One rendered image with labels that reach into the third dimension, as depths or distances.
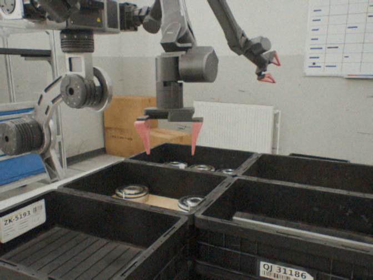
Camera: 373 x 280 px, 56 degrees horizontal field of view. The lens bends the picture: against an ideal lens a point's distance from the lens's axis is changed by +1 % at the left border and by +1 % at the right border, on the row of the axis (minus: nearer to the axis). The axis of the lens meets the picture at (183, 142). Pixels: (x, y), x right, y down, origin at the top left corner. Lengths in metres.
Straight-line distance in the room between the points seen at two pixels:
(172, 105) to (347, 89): 3.26
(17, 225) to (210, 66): 0.57
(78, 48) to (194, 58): 0.88
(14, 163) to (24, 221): 2.18
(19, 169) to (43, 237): 2.19
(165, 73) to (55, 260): 0.47
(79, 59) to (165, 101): 0.88
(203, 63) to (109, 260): 0.47
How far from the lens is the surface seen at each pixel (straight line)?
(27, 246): 0.93
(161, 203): 1.08
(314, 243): 0.70
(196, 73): 0.67
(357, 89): 3.87
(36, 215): 0.94
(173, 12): 0.81
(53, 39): 3.23
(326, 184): 1.28
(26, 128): 1.89
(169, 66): 0.70
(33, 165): 3.19
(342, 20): 3.89
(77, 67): 1.55
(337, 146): 3.97
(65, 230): 0.97
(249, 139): 4.08
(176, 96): 0.71
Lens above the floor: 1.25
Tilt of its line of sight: 13 degrees down
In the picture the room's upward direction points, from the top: straight up
